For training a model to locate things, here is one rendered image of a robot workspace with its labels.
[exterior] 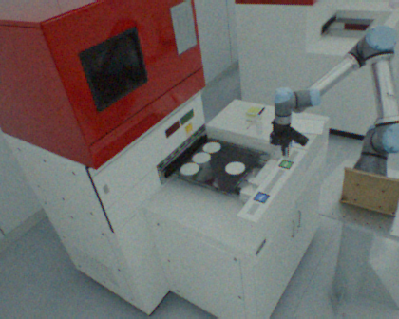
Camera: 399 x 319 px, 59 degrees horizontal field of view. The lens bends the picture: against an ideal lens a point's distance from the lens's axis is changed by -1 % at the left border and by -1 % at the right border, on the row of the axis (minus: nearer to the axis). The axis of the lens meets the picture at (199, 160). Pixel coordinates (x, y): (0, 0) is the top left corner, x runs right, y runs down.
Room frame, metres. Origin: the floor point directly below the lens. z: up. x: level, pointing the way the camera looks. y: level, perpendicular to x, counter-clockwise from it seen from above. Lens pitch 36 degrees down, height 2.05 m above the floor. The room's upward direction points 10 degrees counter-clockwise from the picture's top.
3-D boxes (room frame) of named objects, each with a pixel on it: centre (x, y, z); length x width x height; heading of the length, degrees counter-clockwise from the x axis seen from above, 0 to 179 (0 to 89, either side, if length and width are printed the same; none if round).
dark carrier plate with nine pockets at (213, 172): (1.53, -0.09, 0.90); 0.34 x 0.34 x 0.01; 49
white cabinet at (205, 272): (1.52, -0.23, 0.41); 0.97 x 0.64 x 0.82; 139
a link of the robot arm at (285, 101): (1.35, -0.40, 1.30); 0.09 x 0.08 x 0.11; 87
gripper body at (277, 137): (1.35, -0.39, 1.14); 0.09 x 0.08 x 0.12; 49
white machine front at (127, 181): (1.53, 0.20, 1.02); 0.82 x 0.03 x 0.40; 139
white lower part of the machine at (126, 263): (1.75, 0.46, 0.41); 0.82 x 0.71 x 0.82; 139
